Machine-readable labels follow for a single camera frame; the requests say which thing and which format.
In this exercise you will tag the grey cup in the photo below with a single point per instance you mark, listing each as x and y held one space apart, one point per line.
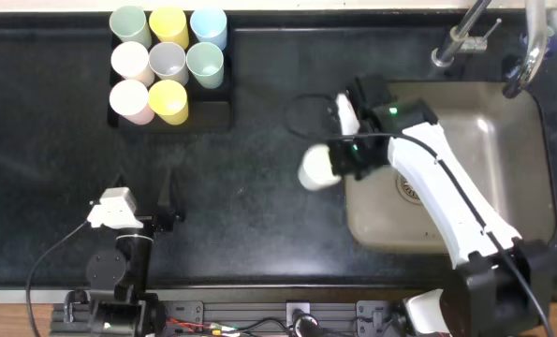
167 61

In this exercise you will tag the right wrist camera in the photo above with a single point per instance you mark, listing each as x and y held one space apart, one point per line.
347 117

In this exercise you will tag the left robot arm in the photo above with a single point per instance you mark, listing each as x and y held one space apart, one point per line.
133 262

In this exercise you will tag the green cup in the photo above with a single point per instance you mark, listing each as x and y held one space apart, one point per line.
129 22
204 63

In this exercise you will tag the black tray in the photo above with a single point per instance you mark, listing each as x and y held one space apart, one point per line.
212 117

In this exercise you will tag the mounting rail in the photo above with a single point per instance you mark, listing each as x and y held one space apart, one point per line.
250 318

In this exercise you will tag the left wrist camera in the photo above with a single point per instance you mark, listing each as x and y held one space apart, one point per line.
114 209

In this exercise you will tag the yellow cup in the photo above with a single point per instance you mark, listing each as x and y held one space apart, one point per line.
167 23
167 98

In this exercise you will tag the white cup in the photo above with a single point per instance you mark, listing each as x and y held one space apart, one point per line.
315 167

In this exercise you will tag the steel tap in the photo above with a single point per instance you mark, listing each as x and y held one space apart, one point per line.
451 44

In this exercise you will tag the blue cup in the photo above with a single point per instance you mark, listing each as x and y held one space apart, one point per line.
208 25

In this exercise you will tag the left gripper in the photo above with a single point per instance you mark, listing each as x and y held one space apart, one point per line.
148 224

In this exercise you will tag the steel sink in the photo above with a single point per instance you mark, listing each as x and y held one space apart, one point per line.
502 154

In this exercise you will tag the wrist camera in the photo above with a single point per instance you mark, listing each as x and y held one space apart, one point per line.
114 209
347 117

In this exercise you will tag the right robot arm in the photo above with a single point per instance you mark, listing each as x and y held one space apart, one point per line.
446 196

